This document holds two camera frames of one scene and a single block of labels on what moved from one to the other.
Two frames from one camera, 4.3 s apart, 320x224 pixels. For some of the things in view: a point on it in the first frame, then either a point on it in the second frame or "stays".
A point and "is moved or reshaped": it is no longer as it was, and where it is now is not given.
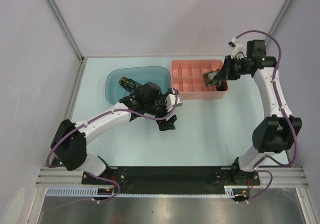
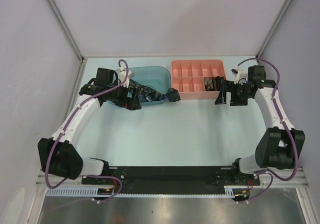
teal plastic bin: x=115 y=91 stays
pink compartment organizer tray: x=188 y=78 stays
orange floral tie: x=208 y=78 is moved or reshaped
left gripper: x=169 y=124 -> x=131 y=103
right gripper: x=226 y=72 -> x=227 y=86
